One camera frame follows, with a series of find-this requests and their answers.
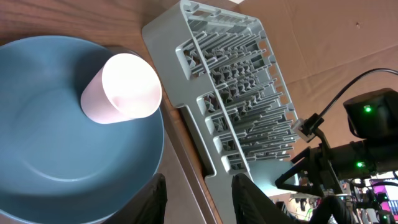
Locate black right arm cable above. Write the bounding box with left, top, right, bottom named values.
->
left=318, top=67, right=398, bottom=121

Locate pink cup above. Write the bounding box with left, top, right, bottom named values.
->
left=80, top=53, right=162, bottom=124

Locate brown serving tray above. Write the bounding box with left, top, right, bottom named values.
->
left=105, top=45, right=223, bottom=224

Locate light blue cup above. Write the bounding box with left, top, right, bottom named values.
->
left=248, top=160, right=294, bottom=197

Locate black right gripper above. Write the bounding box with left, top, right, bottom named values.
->
left=275, top=129, right=343, bottom=197

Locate grey dishwasher rack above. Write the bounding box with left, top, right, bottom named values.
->
left=142, top=1, right=297, bottom=223

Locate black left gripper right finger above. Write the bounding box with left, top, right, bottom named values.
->
left=231, top=174, right=296, bottom=224

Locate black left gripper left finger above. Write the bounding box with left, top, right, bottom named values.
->
left=103, top=173, right=167, bottom=224

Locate dark blue plate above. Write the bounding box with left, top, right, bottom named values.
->
left=1, top=35, right=165, bottom=223

